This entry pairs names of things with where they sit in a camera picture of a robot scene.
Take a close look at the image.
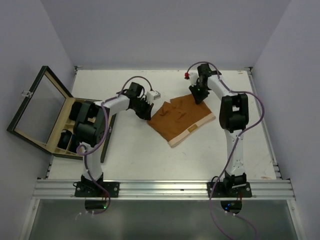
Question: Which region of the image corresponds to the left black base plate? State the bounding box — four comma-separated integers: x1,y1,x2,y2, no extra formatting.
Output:
73,181,120,198

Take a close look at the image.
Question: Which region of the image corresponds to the rolled black underwear in box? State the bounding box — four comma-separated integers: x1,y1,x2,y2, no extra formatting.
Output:
57,129,73,150

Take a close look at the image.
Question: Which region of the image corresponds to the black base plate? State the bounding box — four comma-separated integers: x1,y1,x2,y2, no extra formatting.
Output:
206,175,253,198
73,181,120,198

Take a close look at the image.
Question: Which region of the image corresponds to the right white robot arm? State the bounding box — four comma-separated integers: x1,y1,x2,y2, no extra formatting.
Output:
184,61,249,197

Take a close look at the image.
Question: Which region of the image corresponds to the black underwear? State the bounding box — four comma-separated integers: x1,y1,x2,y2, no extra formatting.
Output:
57,129,73,150
68,101,83,121
68,134,80,154

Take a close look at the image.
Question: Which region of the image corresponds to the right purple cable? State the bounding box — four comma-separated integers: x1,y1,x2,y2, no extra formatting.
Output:
186,61,265,240

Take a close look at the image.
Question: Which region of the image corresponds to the wooden compartment organizer box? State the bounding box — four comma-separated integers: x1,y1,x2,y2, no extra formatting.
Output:
53,98,105,161

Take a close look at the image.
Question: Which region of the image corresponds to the orange underwear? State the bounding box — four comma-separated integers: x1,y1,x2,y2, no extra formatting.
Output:
147,94,216,148

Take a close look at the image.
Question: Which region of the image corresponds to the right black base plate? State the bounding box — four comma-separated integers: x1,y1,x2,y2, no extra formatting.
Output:
206,175,253,198

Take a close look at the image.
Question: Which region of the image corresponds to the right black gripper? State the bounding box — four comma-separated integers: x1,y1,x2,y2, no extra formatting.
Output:
189,80,210,104

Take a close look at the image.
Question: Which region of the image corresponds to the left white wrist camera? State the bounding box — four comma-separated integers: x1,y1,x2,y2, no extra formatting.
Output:
145,90,161,105

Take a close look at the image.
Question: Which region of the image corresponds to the glass box lid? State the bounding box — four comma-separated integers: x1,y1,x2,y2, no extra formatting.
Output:
7,65,75,154

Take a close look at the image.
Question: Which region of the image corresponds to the white wall latch clip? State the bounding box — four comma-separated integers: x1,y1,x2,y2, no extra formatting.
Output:
21,90,33,98

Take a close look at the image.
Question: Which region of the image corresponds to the purple cable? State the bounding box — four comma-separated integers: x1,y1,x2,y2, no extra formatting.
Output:
75,76,154,216
186,61,265,240

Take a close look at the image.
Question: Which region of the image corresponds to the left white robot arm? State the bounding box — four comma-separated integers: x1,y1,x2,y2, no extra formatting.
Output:
73,82,161,197

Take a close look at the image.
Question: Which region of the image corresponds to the aluminium mounting rail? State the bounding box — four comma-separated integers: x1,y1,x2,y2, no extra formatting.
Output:
32,179,295,201

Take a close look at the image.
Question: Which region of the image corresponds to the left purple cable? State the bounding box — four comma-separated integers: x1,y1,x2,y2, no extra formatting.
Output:
75,76,154,216

